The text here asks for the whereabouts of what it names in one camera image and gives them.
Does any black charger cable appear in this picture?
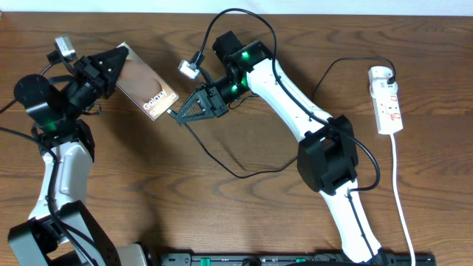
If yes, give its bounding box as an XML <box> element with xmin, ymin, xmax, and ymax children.
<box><xmin>166</xmin><ymin>57</ymin><xmax>397</xmax><ymax>180</ymax></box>

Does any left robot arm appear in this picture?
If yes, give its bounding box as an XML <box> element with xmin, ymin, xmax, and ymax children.
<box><xmin>7</xmin><ymin>47</ymin><xmax>153</xmax><ymax>265</ymax></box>

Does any white charger adapter plug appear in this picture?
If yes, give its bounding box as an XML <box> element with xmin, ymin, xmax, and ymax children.
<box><xmin>368</xmin><ymin>66</ymin><xmax>395</xmax><ymax>84</ymax></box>

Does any white power strip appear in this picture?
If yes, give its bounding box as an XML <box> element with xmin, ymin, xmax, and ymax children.
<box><xmin>370</xmin><ymin>79</ymin><xmax>403</xmax><ymax>135</ymax></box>

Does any black right camera cable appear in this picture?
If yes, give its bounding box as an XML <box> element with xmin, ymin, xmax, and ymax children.
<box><xmin>194</xmin><ymin>7</ymin><xmax>381</xmax><ymax>259</ymax></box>

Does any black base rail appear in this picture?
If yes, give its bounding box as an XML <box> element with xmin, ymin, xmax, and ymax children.
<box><xmin>160</xmin><ymin>252</ymin><xmax>437</xmax><ymax>266</ymax></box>

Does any white power strip cord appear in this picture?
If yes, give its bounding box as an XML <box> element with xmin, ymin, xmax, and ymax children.
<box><xmin>389</xmin><ymin>133</ymin><xmax>417</xmax><ymax>266</ymax></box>

